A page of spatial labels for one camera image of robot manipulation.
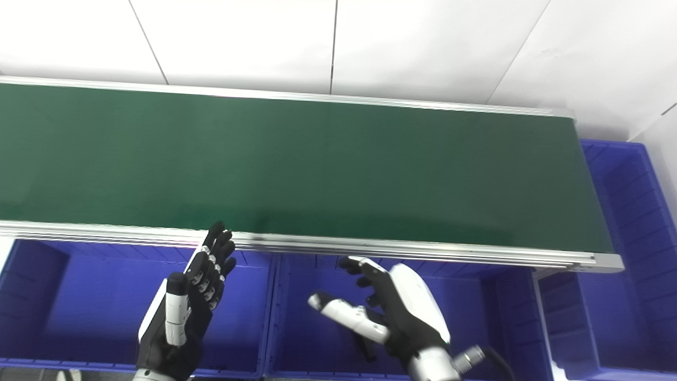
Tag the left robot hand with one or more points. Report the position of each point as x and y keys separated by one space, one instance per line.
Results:
x=180 y=338

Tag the black plastic part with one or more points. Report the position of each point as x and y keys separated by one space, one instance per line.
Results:
x=368 y=348

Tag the blue plastic bin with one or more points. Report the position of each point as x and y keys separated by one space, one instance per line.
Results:
x=640 y=238
x=492 y=317
x=95 y=312

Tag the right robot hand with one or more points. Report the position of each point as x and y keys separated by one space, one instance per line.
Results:
x=407 y=312

